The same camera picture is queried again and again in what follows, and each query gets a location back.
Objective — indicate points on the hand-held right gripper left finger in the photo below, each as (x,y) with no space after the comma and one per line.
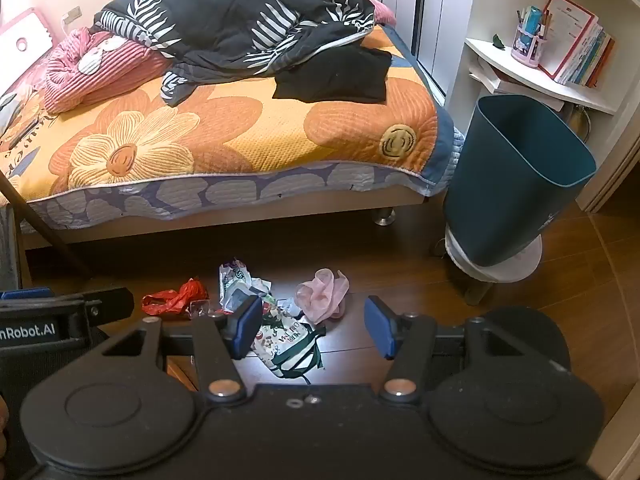
(248,325)

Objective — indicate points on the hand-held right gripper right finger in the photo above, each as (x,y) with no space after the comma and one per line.
(378,327)

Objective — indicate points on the white green snack wrapper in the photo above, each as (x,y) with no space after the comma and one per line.
(235,285)

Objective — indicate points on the green white printed bag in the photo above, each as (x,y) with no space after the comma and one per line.
(287,345)

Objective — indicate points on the small brown wrapper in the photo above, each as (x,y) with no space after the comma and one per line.
(202,307)

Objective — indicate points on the pink plastic bag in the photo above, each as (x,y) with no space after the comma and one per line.
(320,297)

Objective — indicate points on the red plastic bag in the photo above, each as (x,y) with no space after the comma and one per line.
(172,300)

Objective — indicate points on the teal plastic trash bin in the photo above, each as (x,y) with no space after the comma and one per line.
(500,185)

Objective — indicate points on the black pole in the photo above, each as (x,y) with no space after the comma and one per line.
(45,230)

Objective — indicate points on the white round stool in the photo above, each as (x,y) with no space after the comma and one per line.
(522,266)

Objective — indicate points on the orange floral bedspread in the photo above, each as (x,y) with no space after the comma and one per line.
(250,135)

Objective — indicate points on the dark slim object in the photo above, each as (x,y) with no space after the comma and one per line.
(22,135)

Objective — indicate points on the black folded garment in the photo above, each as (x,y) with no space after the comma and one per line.
(335,75)

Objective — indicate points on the pink striped blanket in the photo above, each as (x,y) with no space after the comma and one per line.
(90,75)

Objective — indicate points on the stack of white papers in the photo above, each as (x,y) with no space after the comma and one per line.
(492,80)

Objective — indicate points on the brass-coloured object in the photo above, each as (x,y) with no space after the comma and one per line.
(580,122)

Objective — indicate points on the white corner shelf unit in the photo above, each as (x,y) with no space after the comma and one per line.
(520,72)

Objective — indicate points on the pink and white headboard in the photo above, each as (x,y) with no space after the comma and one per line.
(25,35)

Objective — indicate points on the dark leaf-print duvet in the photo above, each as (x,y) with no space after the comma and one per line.
(225,20)

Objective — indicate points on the small green object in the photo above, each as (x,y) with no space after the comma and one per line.
(499,41)

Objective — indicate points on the white wardrobe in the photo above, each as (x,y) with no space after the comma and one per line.
(440,20)

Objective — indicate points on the pink pen holder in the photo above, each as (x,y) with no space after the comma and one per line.
(527,45)

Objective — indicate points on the row of books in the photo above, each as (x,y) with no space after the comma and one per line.
(592,60)

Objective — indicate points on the red-edged paper folder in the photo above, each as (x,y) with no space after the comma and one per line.
(565,25)

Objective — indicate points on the wooden bed frame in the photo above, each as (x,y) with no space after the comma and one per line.
(280,212)

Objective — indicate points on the white wall socket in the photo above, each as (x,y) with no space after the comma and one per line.
(74,12)

